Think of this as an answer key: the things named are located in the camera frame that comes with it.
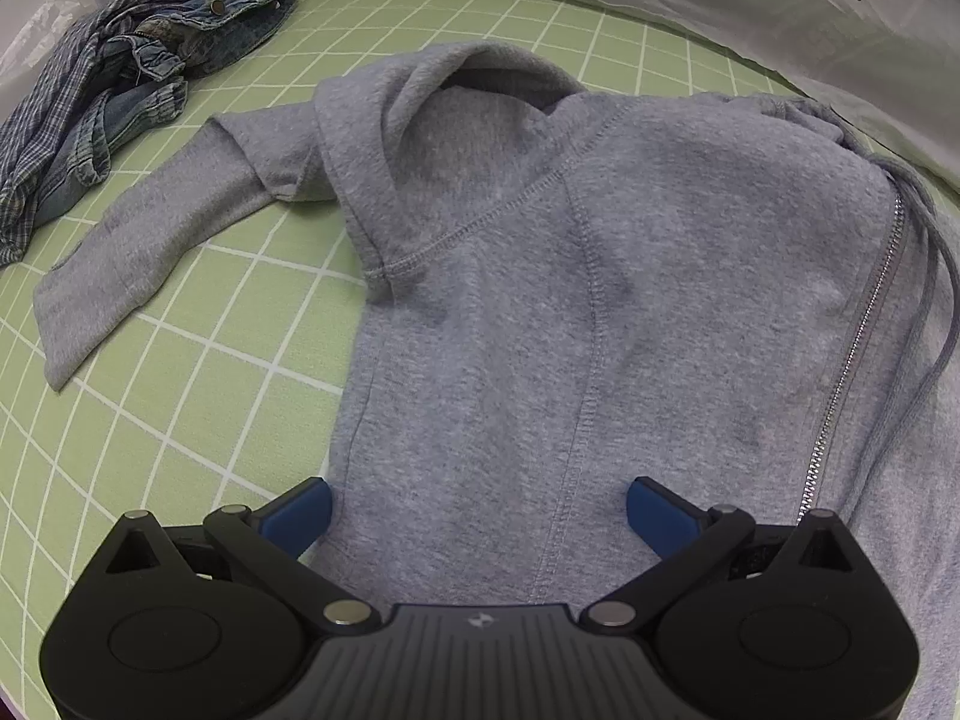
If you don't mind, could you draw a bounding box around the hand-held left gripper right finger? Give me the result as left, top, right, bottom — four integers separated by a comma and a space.
579, 478, 871, 635

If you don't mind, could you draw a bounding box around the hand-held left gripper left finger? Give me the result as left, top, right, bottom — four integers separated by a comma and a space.
90, 478, 380, 635

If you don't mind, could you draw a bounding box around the grey zip hoodie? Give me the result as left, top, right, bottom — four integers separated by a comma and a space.
31, 41, 960, 720

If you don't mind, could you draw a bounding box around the green grid mat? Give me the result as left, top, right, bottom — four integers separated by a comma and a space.
0, 0, 826, 720

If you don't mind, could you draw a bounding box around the blue plaid shirt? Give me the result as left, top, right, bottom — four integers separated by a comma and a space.
0, 11, 188, 269

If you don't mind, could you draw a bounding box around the blue denim garment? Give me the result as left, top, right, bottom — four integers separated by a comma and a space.
37, 0, 299, 220

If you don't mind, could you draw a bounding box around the clear plastic sheet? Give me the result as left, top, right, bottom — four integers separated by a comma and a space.
0, 0, 102, 128

